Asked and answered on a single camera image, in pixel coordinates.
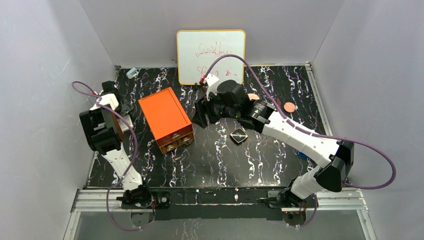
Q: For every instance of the large round beige puff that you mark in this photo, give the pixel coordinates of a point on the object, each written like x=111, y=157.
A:
x=253, y=97

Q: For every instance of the black square compact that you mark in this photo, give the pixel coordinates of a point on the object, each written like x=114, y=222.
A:
x=238, y=136

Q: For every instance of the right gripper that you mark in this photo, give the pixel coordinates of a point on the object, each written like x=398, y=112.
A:
x=205, y=109

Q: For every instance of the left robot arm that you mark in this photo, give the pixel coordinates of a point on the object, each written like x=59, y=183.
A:
x=104, y=126

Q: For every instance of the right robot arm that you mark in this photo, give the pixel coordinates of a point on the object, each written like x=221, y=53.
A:
x=334, y=158

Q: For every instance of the yellow-framed whiteboard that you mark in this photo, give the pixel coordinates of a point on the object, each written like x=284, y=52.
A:
x=198, y=49

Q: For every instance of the orange drawer organizer box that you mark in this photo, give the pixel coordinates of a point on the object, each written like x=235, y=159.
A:
x=167, y=120

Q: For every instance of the blue stapler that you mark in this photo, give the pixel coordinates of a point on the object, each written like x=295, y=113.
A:
x=302, y=155

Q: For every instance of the small round pink puff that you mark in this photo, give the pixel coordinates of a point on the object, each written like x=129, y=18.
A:
x=289, y=107

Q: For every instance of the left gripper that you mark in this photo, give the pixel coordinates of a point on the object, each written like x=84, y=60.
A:
x=125, y=108

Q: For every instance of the white eyeshadow palette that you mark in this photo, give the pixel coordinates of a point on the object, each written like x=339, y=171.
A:
x=126, y=123

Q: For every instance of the light blue eraser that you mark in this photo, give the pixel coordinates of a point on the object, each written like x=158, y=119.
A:
x=132, y=73

